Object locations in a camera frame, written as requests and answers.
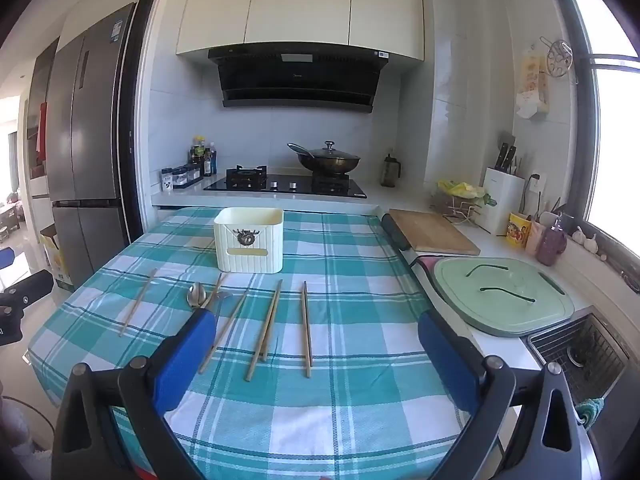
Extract black handled knives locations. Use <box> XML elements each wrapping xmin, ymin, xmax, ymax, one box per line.
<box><xmin>493</xmin><ymin>131</ymin><xmax>519</xmax><ymax>171</ymax></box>

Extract metal spoon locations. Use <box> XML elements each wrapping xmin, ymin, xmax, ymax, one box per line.
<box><xmin>187</xmin><ymin>281</ymin><xmax>232</xmax><ymax>311</ymax></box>

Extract steel sink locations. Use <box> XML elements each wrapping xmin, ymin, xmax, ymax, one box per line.
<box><xmin>520</xmin><ymin>312</ymin><xmax>637</xmax><ymax>412</ymax></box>

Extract yellow cardboard box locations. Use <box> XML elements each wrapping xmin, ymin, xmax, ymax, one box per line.
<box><xmin>39</xmin><ymin>224</ymin><xmax>77</xmax><ymax>292</ymax></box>

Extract black gas stove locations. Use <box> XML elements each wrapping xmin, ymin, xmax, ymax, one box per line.
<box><xmin>202</xmin><ymin>164</ymin><xmax>368</xmax><ymax>200</ymax></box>

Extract red cloth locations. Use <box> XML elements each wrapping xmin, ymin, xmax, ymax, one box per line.
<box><xmin>36</xmin><ymin>102</ymin><xmax>49</xmax><ymax>154</ymax></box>

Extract glass wok lid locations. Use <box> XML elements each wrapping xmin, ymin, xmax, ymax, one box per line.
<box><xmin>299</xmin><ymin>140</ymin><xmax>359</xmax><ymax>161</ymax></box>

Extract garlic bulbs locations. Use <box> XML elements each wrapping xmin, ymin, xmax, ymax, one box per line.
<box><xmin>571</xmin><ymin>226</ymin><xmax>599</xmax><ymax>254</ymax></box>

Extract grey refrigerator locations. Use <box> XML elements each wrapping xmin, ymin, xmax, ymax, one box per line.
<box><xmin>27</xmin><ymin>2</ymin><xmax>138</xmax><ymax>292</ymax></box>

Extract cream ribbed utensil box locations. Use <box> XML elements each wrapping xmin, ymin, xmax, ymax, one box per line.
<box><xmin>213</xmin><ymin>207</ymin><xmax>285</xmax><ymax>274</ymax></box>

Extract green plastic cutting board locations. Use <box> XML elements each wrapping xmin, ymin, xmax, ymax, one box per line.
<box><xmin>432</xmin><ymin>257</ymin><xmax>576</xmax><ymax>339</ymax></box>

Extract white knife block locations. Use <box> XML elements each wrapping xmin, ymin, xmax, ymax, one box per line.
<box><xmin>482</xmin><ymin>167</ymin><xmax>526</xmax><ymax>236</ymax></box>

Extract white fuzzy cloth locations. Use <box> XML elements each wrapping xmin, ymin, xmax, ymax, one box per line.
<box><xmin>0</xmin><ymin>380</ymin><xmax>57</xmax><ymax>480</ymax></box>

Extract white wall cabinet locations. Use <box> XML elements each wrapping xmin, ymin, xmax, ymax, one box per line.
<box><xmin>175</xmin><ymin>0</ymin><xmax>426</xmax><ymax>64</ymax></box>

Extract purple soap dispenser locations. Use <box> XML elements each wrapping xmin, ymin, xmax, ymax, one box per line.
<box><xmin>537</xmin><ymin>214</ymin><xmax>569</xmax><ymax>267</ymax></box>

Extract yellow printed cup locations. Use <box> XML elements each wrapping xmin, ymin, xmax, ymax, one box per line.
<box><xmin>507</xmin><ymin>212</ymin><xmax>534</xmax><ymax>250</ymax></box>

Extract window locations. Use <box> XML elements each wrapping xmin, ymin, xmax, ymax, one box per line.
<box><xmin>559</xmin><ymin>0</ymin><xmax>640</xmax><ymax>272</ymax></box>

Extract teal dish cloth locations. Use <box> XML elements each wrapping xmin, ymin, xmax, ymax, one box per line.
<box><xmin>574</xmin><ymin>397</ymin><xmax>607</xmax><ymax>430</ymax></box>

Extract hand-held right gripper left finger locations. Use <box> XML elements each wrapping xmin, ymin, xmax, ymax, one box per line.
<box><xmin>52</xmin><ymin>307</ymin><xmax>218</xmax><ymax>480</ymax></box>

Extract metal wire rack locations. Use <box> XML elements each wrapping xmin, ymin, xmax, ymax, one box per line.
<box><xmin>430</xmin><ymin>180</ymin><xmax>488</xmax><ymax>224</ymax></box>

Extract teal plaid tablecloth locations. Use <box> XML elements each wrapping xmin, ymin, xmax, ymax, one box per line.
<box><xmin>27</xmin><ymin>206</ymin><xmax>493</xmax><ymax>480</ymax></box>

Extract metal steamer rack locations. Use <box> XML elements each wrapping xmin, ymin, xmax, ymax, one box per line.
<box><xmin>539</xmin><ymin>36</ymin><xmax>579</xmax><ymax>84</ymax></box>

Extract brown wooden chopstick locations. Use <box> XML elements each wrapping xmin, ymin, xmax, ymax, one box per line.
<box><xmin>202</xmin><ymin>273</ymin><xmax>224</xmax><ymax>310</ymax></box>

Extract hanging plastic packet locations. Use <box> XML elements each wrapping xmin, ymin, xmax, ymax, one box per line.
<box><xmin>514</xmin><ymin>49</ymin><xmax>552</xmax><ymax>121</ymax></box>

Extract dark wok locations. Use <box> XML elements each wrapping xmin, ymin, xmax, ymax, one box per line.
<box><xmin>287</xmin><ymin>143</ymin><xmax>362</xmax><ymax>177</ymax></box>

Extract black range hood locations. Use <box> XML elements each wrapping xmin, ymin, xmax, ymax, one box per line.
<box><xmin>207</xmin><ymin>46</ymin><xmax>391</xmax><ymax>114</ymax></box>

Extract yellow plastic bag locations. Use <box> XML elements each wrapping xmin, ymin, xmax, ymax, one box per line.
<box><xmin>438</xmin><ymin>179</ymin><xmax>499</xmax><ymax>207</ymax></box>

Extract light bamboo chopstick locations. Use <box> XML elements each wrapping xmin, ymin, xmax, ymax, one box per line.
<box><xmin>118</xmin><ymin>269</ymin><xmax>157</xmax><ymax>338</ymax></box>

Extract yellow cap oil bottle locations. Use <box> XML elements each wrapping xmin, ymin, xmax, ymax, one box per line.
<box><xmin>192</xmin><ymin>135</ymin><xmax>207</xmax><ymax>177</ymax></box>

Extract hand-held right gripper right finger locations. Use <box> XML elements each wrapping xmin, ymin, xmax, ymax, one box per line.
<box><xmin>418</xmin><ymin>309</ymin><xmax>601</xmax><ymax>480</ymax></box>

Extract wooden cutting board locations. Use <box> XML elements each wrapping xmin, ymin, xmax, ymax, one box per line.
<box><xmin>388</xmin><ymin>208</ymin><xmax>481</xmax><ymax>256</ymax></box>

